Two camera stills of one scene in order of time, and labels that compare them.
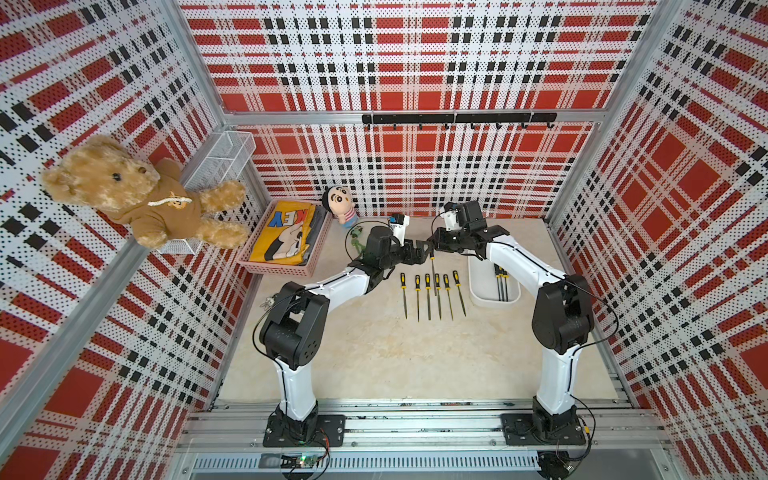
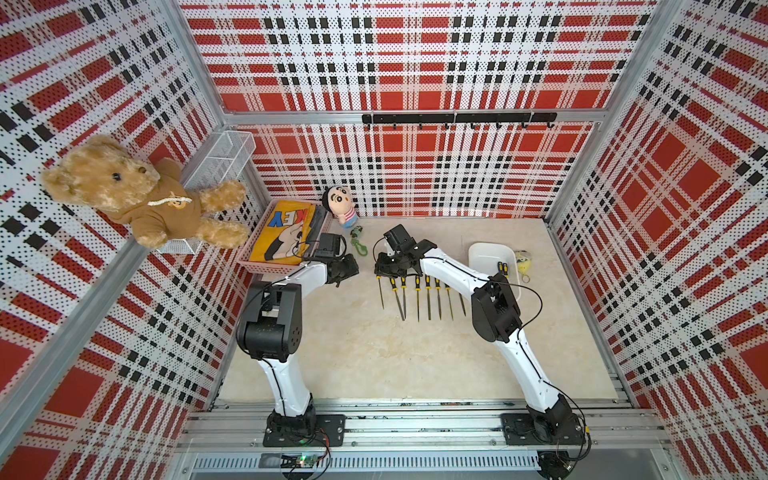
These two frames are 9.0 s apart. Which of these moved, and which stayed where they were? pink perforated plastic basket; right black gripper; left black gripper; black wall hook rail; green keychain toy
Moved: right black gripper; left black gripper
Stayed: black wall hook rail; green keychain toy; pink perforated plastic basket
